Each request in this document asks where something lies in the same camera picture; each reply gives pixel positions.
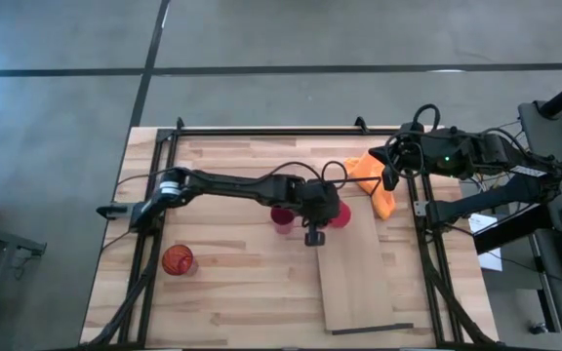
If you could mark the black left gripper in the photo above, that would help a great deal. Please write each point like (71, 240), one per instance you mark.
(319, 201)

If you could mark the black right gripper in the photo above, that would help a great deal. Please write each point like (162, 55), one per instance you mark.
(410, 148)

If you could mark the red plastic cup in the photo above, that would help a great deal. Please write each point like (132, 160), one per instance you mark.
(343, 215)

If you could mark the pink translucent plastic cup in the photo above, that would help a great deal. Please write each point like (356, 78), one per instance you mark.
(282, 218)

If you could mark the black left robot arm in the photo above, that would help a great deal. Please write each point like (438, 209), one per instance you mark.
(232, 184)

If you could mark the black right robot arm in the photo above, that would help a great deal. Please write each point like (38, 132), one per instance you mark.
(495, 195)

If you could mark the light wooden shelf board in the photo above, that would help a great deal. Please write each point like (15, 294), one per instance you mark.
(354, 273)

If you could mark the orange cloth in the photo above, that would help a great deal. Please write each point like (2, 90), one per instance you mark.
(370, 170)

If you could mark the thin black metal rod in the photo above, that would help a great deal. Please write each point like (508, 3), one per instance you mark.
(359, 180)

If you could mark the white paper sheet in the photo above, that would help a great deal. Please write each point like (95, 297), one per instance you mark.
(489, 256)

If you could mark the black rectangular bar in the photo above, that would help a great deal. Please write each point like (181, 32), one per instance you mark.
(510, 233)

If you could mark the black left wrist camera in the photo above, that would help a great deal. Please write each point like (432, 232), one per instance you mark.
(314, 238)

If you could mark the black metal table frame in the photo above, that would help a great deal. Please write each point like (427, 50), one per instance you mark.
(166, 146)

